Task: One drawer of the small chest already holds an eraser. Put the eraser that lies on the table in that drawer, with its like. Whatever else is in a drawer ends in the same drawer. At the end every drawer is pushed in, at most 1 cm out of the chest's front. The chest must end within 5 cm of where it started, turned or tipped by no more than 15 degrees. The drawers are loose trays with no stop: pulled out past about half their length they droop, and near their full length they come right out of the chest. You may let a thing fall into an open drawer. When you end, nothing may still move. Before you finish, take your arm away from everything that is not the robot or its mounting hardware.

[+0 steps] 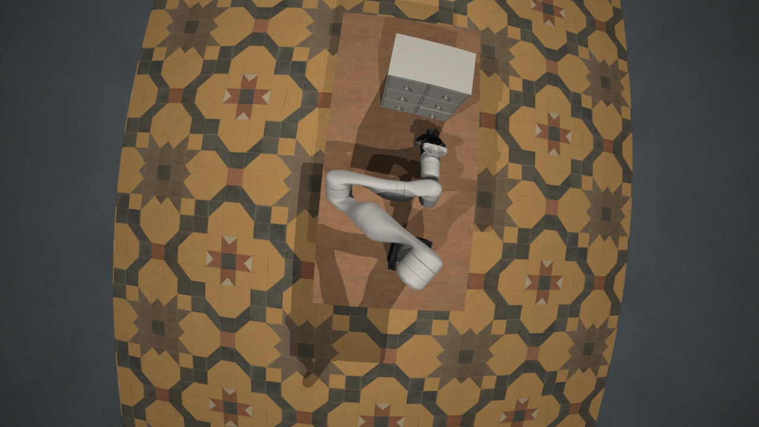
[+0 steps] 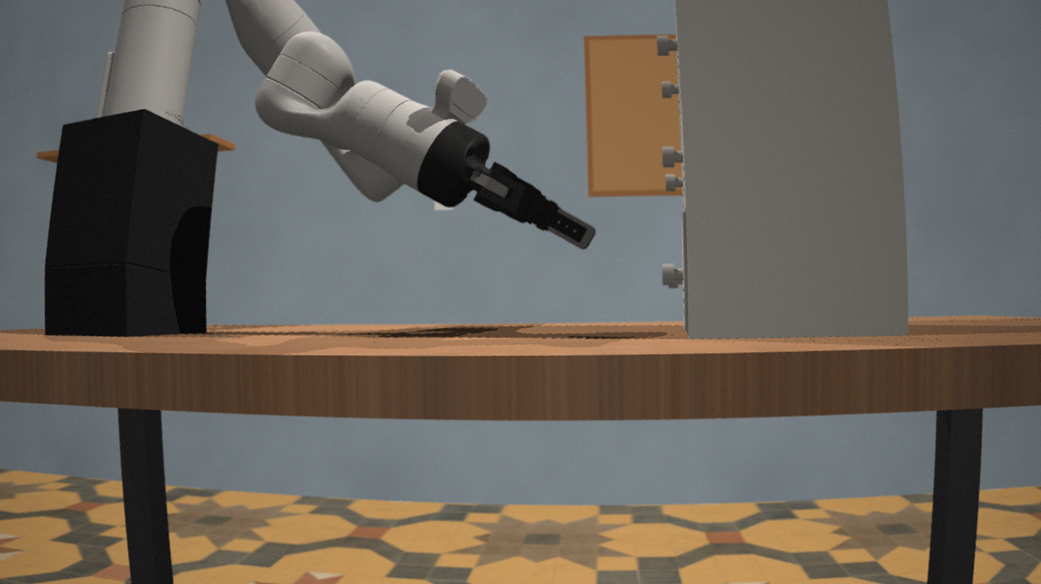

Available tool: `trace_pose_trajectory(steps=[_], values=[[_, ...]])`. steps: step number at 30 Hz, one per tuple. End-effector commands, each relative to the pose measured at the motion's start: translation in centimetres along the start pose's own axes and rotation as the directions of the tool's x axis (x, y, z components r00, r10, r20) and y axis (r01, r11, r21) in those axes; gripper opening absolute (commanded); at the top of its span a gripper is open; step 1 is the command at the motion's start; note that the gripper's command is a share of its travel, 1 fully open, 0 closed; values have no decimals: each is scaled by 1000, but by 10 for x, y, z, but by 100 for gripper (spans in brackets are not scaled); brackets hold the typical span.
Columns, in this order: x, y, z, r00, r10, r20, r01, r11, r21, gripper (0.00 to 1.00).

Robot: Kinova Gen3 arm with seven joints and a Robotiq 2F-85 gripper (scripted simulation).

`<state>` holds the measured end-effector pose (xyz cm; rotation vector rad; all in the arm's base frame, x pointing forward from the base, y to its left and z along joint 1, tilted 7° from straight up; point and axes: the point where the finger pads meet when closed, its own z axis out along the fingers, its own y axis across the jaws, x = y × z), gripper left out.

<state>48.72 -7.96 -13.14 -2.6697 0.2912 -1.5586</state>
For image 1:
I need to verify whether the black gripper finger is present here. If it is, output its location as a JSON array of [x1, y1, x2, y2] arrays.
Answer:
[[414, 128, 431, 147], [430, 128, 446, 147]]

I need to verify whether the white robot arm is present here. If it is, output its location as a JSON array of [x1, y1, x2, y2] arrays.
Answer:
[[326, 143, 447, 290]]

